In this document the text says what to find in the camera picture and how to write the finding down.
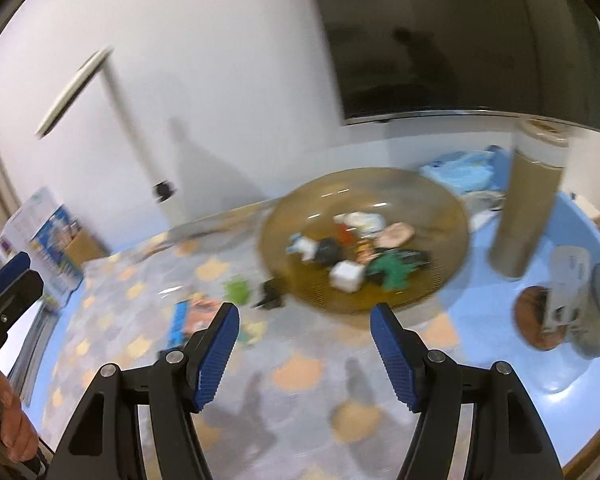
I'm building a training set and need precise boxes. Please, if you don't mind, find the black whale toy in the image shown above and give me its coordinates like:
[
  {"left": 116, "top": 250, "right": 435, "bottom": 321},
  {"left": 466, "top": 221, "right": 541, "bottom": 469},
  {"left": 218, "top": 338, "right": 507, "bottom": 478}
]
[{"left": 314, "top": 239, "right": 343, "bottom": 267}]

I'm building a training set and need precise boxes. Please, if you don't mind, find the black dinosaur figure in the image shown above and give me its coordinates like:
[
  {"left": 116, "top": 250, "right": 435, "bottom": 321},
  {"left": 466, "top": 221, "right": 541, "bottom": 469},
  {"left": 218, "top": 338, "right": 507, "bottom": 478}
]
[{"left": 252, "top": 280, "right": 287, "bottom": 311}]

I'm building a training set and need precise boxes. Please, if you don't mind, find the black wall television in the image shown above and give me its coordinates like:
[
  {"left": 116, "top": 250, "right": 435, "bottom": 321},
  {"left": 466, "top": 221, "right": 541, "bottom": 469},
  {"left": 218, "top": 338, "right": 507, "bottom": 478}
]
[{"left": 305, "top": 0, "right": 600, "bottom": 136}]

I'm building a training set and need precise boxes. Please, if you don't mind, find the row of books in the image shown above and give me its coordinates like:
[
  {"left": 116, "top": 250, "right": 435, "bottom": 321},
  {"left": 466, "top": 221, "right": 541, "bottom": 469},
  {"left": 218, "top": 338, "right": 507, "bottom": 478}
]
[{"left": 0, "top": 186, "right": 83, "bottom": 311}]

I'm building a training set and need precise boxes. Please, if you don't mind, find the brown round object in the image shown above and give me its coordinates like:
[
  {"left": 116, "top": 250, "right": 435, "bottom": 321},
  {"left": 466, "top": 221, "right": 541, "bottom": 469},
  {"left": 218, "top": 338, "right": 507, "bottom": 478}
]
[{"left": 512, "top": 285, "right": 566, "bottom": 351}]

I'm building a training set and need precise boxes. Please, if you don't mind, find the orange rectangular pack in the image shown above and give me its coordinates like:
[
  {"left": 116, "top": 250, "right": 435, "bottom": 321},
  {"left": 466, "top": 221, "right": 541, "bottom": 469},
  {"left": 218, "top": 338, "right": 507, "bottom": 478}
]
[{"left": 185, "top": 297, "right": 226, "bottom": 333}]

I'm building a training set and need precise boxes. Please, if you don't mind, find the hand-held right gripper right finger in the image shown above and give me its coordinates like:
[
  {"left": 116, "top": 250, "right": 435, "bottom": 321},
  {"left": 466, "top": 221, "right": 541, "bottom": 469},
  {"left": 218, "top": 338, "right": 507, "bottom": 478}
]
[{"left": 370, "top": 302, "right": 566, "bottom": 480}]

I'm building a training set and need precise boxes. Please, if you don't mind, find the person's left hand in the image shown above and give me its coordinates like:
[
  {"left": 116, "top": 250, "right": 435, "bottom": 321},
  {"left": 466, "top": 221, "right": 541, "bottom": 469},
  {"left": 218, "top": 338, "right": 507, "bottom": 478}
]
[{"left": 0, "top": 372, "right": 41, "bottom": 463}]

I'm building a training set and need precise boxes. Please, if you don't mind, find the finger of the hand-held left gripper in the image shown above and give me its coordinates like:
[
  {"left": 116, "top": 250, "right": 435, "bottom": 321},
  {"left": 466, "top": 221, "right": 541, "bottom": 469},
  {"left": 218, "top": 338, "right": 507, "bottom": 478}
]
[
  {"left": 0, "top": 269, "right": 45, "bottom": 330},
  {"left": 0, "top": 251, "right": 32, "bottom": 296}
]

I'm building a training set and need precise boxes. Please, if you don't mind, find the blue and white toy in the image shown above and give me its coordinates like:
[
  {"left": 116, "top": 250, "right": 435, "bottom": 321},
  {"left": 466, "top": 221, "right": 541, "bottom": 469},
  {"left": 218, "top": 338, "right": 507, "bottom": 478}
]
[{"left": 286, "top": 232, "right": 317, "bottom": 262}]

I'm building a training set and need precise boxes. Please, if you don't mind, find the white charger plug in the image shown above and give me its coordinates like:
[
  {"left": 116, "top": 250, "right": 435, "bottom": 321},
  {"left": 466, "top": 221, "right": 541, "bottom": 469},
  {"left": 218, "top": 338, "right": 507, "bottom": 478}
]
[{"left": 328, "top": 260, "right": 366, "bottom": 293}]

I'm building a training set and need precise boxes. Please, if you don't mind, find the blue marker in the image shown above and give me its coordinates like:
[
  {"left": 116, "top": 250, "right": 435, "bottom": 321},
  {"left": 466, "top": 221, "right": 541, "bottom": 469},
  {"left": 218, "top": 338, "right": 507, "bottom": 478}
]
[{"left": 167, "top": 301, "right": 193, "bottom": 351}]

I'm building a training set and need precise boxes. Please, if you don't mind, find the clear correction tape dispenser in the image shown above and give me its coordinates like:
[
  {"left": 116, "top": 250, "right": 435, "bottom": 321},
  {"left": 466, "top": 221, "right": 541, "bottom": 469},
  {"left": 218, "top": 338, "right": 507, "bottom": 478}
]
[{"left": 334, "top": 211, "right": 386, "bottom": 236}]

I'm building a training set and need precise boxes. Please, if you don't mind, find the blue cloth bundle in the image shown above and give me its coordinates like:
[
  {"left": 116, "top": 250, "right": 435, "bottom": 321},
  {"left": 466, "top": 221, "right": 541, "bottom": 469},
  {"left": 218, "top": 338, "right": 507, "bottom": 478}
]
[{"left": 420, "top": 146, "right": 511, "bottom": 198}]

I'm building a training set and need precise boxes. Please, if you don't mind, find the white desk lamp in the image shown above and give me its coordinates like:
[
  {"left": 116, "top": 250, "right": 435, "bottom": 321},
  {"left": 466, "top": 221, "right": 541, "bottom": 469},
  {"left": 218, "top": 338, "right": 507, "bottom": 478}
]
[{"left": 35, "top": 45, "right": 181, "bottom": 226}]

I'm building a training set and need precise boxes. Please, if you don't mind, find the fan-patterned tablecloth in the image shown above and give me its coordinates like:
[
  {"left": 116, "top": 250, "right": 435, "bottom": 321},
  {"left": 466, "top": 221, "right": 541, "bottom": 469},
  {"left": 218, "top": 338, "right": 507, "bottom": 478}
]
[{"left": 30, "top": 195, "right": 481, "bottom": 480}]

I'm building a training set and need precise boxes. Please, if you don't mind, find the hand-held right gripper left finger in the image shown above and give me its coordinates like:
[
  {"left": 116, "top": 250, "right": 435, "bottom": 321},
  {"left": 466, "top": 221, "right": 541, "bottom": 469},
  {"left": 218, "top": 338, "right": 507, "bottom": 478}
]
[{"left": 45, "top": 301, "right": 241, "bottom": 480}]

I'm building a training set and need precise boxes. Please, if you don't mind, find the stack of grey notebooks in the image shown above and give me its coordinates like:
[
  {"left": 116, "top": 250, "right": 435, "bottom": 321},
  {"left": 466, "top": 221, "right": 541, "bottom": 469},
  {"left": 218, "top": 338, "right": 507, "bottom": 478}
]
[{"left": 2, "top": 297, "right": 58, "bottom": 406}]

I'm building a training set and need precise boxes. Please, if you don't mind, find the tall beige cylinder container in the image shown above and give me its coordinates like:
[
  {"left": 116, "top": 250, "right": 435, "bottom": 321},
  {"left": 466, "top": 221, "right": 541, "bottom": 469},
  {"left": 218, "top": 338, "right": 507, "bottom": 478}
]
[{"left": 487, "top": 116, "right": 571, "bottom": 281}]

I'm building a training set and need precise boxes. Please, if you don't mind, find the amber glass bowl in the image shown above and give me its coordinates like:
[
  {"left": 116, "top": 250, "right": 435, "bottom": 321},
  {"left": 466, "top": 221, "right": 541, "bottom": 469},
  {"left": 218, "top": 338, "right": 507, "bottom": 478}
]
[{"left": 257, "top": 167, "right": 470, "bottom": 316}]

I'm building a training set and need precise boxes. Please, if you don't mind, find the pink oval case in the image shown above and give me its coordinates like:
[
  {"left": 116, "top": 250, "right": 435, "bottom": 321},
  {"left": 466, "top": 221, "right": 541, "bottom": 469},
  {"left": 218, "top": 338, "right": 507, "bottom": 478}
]
[{"left": 377, "top": 222, "right": 416, "bottom": 248}]

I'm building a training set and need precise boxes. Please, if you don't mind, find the teal dinosaur figure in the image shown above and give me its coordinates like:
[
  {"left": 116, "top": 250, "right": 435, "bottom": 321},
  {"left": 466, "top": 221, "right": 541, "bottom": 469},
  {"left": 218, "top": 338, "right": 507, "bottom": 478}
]
[{"left": 365, "top": 250, "right": 433, "bottom": 292}]

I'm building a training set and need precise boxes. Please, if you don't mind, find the light green dinosaur figure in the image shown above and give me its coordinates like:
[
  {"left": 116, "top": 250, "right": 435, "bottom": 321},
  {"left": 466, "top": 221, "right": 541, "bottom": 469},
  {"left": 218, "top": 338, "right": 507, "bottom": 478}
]
[{"left": 224, "top": 277, "right": 251, "bottom": 306}]

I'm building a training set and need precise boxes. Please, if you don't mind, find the brown pen holder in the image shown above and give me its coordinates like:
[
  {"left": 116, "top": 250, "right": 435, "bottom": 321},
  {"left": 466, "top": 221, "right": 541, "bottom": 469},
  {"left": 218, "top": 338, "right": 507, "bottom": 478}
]
[{"left": 62, "top": 227, "right": 108, "bottom": 268}]

